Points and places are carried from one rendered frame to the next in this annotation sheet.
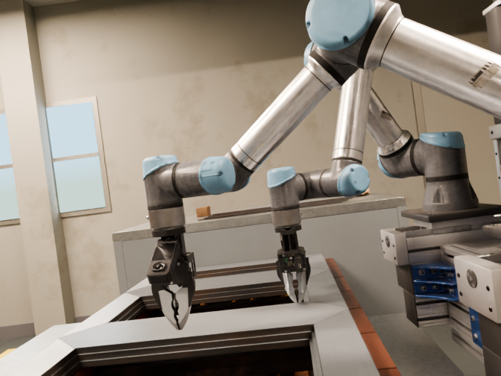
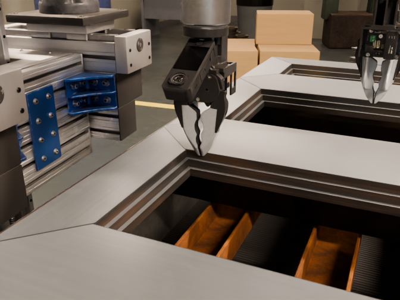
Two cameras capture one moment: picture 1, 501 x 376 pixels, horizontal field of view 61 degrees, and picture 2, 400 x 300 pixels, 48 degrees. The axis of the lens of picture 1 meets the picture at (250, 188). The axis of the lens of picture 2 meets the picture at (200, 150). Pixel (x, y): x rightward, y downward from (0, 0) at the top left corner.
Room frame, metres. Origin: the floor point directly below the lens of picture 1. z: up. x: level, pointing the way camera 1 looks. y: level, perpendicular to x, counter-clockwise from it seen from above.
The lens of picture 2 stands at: (1.80, 0.14, 1.16)
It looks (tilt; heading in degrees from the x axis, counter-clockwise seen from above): 23 degrees down; 199
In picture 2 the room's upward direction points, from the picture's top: straight up
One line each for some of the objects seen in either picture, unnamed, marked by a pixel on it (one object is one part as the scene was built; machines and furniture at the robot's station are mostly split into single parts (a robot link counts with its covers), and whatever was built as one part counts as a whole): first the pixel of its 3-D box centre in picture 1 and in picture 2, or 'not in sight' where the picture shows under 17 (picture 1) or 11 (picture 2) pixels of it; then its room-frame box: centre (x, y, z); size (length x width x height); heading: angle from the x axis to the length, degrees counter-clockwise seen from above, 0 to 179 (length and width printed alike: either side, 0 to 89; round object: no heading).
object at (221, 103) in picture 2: (285, 270); (213, 105); (1.14, -0.06, 0.94); 0.05 x 0.02 x 0.09; 85
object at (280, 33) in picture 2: not in sight; (256, 51); (-2.57, -0.78, 0.35); 1.26 x 0.96 x 0.71; 95
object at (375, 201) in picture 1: (259, 214); not in sight; (2.16, -0.03, 1.03); 1.30 x 0.60 x 0.04; 85
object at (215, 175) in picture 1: (208, 177); not in sight; (0.88, 0.08, 1.21); 0.11 x 0.11 x 0.08; 69
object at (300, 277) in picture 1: (301, 288); (197, 125); (1.12, -0.10, 0.90); 0.06 x 0.03 x 0.09; 175
